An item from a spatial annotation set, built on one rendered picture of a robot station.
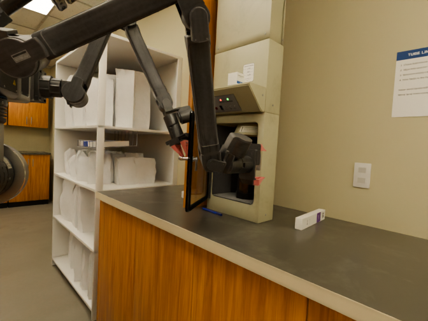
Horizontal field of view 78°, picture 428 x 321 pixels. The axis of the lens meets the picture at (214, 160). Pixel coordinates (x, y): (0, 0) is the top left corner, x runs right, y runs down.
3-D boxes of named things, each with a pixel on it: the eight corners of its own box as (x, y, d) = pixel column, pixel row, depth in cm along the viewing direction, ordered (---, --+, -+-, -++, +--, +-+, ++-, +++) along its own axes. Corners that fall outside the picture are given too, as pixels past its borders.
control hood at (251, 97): (211, 115, 132) (212, 95, 131) (265, 111, 109) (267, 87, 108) (193, 112, 124) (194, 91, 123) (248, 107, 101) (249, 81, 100)
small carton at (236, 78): (234, 90, 116) (235, 76, 116) (244, 88, 113) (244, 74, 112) (227, 87, 113) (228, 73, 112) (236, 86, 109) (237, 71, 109)
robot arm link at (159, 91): (120, 25, 115) (118, 10, 105) (132, 21, 117) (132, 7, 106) (160, 115, 118) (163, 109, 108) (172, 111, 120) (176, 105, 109)
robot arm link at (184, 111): (159, 104, 117) (160, 99, 109) (183, 97, 121) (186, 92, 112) (168, 130, 118) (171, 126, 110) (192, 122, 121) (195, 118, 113)
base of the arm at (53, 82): (41, 103, 105) (42, 72, 104) (64, 105, 107) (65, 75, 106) (33, 100, 96) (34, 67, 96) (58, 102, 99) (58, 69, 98)
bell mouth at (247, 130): (248, 137, 139) (248, 126, 138) (277, 137, 126) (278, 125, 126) (225, 134, 126) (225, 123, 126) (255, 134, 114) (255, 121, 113)
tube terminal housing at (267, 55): (237, 202, 152) (246, 67, 148) (288, 214, 128) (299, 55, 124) (206, 207, 134) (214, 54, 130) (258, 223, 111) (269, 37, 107)
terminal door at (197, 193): (207, 199, 132) (211, 119, 130) (186, 213, 102) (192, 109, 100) (206, 199, 132) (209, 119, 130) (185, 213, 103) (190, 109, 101)
